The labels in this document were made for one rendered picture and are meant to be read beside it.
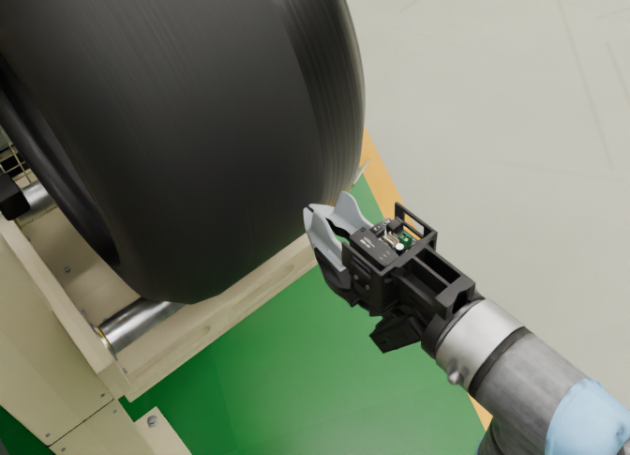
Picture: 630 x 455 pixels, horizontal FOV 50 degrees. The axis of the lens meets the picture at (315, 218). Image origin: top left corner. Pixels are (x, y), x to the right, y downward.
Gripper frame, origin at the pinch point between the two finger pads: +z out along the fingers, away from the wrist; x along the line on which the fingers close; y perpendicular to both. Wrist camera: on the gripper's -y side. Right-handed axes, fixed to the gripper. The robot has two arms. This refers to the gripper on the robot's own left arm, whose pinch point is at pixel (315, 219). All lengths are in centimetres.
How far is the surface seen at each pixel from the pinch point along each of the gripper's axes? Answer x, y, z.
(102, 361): 25.3, -18.1, 13.4
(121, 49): 11.4, 24.5, 6.8
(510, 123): -129, -109, 59
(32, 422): 38, -39, 26
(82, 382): 29, -38, 26
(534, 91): -148, -109, 64
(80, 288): 22, -30, 36
